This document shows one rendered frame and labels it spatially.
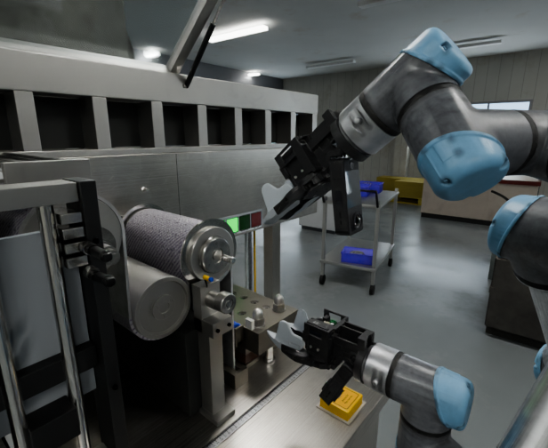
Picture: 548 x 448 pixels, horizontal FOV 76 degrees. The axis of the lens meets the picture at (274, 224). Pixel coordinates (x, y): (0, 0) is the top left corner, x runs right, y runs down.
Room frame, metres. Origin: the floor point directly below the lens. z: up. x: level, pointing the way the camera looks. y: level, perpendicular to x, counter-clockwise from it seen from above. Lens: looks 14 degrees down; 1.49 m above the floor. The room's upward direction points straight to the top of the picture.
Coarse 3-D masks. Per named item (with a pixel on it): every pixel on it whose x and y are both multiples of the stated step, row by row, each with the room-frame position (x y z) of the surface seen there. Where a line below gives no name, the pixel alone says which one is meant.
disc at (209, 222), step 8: (200, 224) 0.67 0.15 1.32; (208, 224) 0.69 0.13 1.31; (216, 224) 0.70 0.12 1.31; (224, 224) 0.72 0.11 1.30; (192, 232) 0.66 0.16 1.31; (232, 232) 0.74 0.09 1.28; (184, 240) 0.65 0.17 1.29; (192, 240) 0.66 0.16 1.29; (184, 248) 0.64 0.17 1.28; (184, 256) 0.64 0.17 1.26; (184, 264) 0.64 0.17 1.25; (184, 272) 0.64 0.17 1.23; (192, 280) 0.65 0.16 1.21; (200, 280) 0.67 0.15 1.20
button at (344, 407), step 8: (344, 392) 0.67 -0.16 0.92; (352, 392) 0.67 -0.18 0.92; (320, 400) 0.66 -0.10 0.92; (336, 400) 0.65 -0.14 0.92; (344, 400) 0.65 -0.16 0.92; (352, 400) 0.65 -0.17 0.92; (360, 400) 0.66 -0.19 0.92; (328, 408) 0.64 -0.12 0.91; (336, 408) 0.63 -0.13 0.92; (344, 408) 0.63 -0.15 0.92; (352, 408) 0.63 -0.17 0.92; (344, 416) 0.62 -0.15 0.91
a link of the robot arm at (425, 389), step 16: (400, 352) 0.50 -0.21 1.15; (400, 368) 0.47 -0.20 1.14; (416, 368) 0.46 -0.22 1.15; (432, 368) 0.46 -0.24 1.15; (400, 384) 0.45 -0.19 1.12; (416, 384) 0.44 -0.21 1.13; (432, 384) 0.43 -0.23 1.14; (448, 384) 0.43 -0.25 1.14; (464, 384) 0.43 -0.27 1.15; (400, 400) 0.45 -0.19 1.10; (416, 400) 0.43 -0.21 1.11; (432, 400) 0.42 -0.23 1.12; (448, 400) 0.41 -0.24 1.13; (464, 400) 0.41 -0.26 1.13; (416, 416) 0.43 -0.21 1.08; (432, 416) 0.42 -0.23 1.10; (448, 416) 0.41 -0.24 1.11; (464, 416) 0.40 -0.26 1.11; (432, 432) 0.42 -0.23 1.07
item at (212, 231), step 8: (200, 232) 0.67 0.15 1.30; (208, 232) 0.68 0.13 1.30; (216, 232) 0.69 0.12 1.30; (224, 232) 0.71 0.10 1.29; (200, 240) 0.66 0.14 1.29; (232, 240) 0.73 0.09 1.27; (192, 248) 0.65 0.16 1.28; (200, 248) 0.66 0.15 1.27; (232, 248) 0.72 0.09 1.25; (192, 256) 0.64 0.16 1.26; (232, 256) 0.72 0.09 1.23; (192, 264) 0.64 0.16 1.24; (192, 272) 0.65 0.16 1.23; (200, 272) 0.66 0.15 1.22; (208, 272) 0.68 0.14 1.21; (224, 272) 0.71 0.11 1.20
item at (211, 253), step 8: (208, 240) 0.67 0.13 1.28; (216, 240) 0.68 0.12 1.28; (224, 240) 0.69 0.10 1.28; (208, 248) 0.66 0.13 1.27; (216, 248) 0.68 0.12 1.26; (224, 248) 0.69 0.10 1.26; (200, 256) 0.65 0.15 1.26; (208, 256) 0.66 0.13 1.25; (216, 256) 0.68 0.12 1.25; (200, 264) 0.66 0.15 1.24; (208, 264) 0.66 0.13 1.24; (216, 264) 0.68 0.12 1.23; (224, 264) 0.69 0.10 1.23; (216, 272) 0.68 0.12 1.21
